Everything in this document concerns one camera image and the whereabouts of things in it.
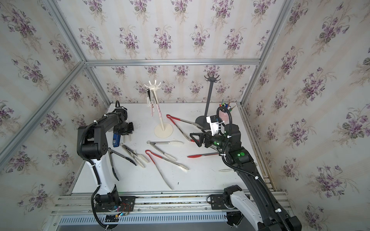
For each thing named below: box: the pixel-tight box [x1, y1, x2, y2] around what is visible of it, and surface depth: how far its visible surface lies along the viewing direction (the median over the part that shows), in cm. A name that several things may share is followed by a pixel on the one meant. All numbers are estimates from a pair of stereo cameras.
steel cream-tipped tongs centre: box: [146, 140, 185, 162], surface depth 98 cm
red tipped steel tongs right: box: [186, 139, 221, 159], surface depth 91 cm
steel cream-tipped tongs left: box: [119, 142, 149, 169], surface depth 91 cm
